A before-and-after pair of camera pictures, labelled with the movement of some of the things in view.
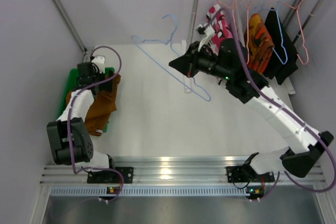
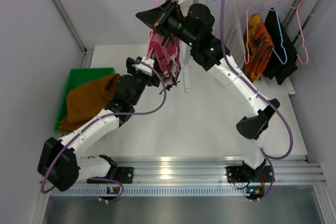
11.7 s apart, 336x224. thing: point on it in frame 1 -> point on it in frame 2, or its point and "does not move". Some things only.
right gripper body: [193, 61] -> [163, 14]
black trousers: [285, 60] does not move
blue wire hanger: [281, 31] does not move
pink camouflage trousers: [217, 20] -> [166, 52]
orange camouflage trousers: [260, 43] does not move
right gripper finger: [184, 63] -> [153, 17]
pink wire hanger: [273, 0] does not move
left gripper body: [105, 83] -> [151, 77]
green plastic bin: [71, 83] does not move
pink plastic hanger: [233, 3] -> [159, 1]
